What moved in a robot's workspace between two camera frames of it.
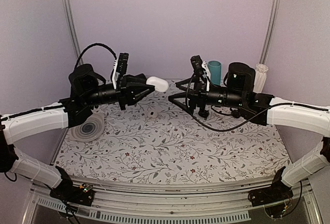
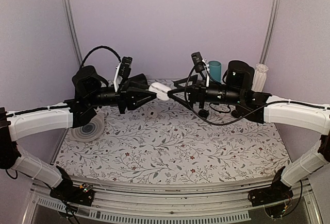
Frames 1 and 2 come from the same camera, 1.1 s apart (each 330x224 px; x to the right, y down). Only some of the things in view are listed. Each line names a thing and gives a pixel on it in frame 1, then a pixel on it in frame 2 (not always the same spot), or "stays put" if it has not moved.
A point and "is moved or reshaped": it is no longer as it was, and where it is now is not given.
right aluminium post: [273, 20] stays put
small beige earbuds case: [152, 114] stays put
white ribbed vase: [260, 78] stays put
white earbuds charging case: [161, 85] is moved or reshaped
